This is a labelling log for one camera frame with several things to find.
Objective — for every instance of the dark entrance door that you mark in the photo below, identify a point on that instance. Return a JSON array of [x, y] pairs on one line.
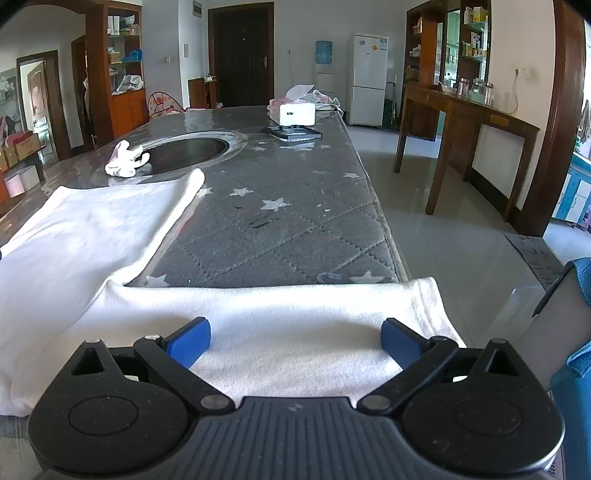
[[240, 55]]

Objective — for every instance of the blue water bottle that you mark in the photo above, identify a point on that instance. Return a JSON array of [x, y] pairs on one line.
[[324, 52]]

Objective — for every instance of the wall picture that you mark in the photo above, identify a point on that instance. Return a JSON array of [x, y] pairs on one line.
[[9, 97]]

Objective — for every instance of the wooden arch frame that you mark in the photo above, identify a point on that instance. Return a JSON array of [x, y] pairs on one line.
[[561, 115]]

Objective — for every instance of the pink and white sock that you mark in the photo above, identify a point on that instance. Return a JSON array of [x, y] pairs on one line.
[[122, 161]]

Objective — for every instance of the wooden console table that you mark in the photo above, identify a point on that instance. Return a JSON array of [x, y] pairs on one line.
[[485, 115]]

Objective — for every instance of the patterned cloth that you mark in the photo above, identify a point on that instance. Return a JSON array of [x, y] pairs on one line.
[[325, 99]]

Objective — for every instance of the cardboard box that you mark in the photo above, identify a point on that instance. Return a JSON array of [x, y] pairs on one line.
[[27, 147]]

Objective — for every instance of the pink play tent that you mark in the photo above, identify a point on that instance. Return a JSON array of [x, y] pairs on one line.
[[161, 104]]

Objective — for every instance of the grey floor mat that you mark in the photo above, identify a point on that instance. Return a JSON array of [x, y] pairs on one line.
[[531, 258]]

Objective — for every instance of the blue cabinet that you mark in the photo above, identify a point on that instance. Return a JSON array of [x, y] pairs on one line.
[[572, 194]]

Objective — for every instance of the black flat tray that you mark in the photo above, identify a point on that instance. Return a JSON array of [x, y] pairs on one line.
[[291, 134]]

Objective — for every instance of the wooden bookcase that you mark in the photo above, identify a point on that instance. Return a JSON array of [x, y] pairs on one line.
[[127, 113]]

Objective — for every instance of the floor mop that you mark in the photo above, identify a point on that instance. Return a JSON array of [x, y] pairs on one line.
[[392, 106]]

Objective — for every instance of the wooden display cabinet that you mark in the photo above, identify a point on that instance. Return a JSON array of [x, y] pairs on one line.
[[427, 37]]

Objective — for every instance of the white water dispenser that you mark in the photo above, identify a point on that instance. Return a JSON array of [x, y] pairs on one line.
[[324, 81]]

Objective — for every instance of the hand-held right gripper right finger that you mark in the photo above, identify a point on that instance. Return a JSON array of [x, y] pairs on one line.
[[400, 344]]

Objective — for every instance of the white tissue box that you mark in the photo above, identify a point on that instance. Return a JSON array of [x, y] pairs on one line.
[[295, 94]]

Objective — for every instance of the small wooden shoe rack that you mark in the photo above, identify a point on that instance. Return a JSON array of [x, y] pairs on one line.
[[201, 92]]

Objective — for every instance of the white refrigerator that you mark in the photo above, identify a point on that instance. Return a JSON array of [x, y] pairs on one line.
[[367, 78]]

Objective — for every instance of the white rectangular box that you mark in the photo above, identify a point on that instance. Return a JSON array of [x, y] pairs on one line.
[[298, 115]]

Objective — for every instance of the cream fleece garment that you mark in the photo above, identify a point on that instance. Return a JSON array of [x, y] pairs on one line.
[[92, 230]]

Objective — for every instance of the wooden interior door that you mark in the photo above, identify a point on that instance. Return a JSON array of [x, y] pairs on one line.
[[44, 106]]

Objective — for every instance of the person's blue clothing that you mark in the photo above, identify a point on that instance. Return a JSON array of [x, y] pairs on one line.
[[575, 387]]

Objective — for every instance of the glass jar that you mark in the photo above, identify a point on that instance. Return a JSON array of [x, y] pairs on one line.
[[489, 94], [463, 87]]

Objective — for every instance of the grey quilted star table cover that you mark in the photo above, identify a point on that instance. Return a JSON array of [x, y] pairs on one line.
[[300, 230]]

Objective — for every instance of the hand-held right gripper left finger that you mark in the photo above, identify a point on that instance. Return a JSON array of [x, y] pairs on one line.
[[189, 342]]

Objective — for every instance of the white wall outlet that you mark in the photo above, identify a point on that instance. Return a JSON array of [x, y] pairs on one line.
[[521, 71]]

